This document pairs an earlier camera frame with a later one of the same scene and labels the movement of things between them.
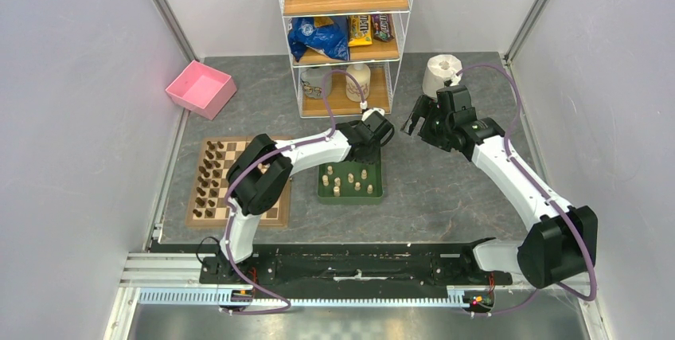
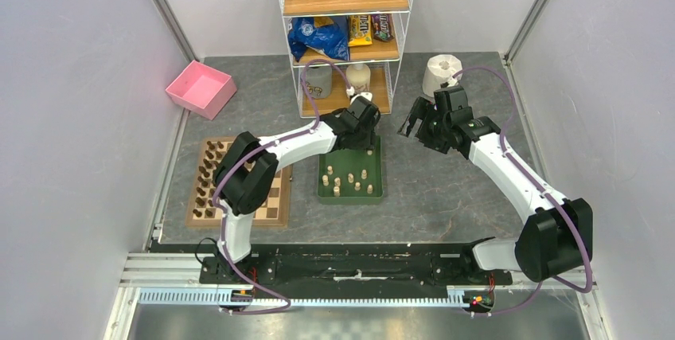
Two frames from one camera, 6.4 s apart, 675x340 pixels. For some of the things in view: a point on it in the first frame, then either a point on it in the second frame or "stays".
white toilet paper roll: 438,68 stays
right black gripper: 427,108 stays
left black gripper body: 372,155 → 364,136
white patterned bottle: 362,73 stays
